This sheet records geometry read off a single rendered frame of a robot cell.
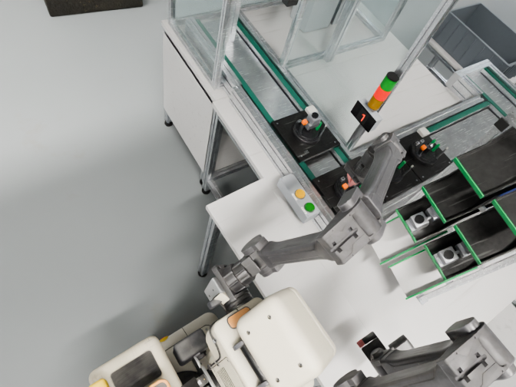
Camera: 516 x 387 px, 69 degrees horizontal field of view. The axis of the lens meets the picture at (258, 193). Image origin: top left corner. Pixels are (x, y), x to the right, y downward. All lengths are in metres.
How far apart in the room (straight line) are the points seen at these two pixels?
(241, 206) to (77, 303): 1.18
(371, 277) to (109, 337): 1.42
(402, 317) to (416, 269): 0.23
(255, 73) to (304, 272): 1.05
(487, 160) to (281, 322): 0.74
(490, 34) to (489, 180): 2.62
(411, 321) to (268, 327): 0.88
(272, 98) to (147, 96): 1.40
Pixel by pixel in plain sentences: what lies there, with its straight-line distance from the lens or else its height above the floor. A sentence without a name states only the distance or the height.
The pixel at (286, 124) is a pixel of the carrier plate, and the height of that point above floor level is 0.97.
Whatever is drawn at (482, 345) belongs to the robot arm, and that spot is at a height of 1.62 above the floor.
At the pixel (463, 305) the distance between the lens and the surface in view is 1.87.
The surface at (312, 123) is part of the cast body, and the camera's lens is 1.69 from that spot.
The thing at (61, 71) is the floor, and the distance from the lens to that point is 3.34.
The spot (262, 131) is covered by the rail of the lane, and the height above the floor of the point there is 0.95.
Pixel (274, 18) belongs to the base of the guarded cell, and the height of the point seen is 0.86.
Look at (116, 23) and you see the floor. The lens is 3.74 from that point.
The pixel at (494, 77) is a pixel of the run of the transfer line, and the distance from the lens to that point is 2.83.
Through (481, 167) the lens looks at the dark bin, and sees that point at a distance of 1.23.
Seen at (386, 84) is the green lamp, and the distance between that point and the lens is 1.50.
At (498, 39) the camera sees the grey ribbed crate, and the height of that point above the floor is 0.74.
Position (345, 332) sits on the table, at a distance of 1.56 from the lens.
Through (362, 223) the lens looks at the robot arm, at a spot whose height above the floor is 1.61.
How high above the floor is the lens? 2.26
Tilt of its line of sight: 58 degrees down
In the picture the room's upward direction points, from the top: 23 degrees clockwise
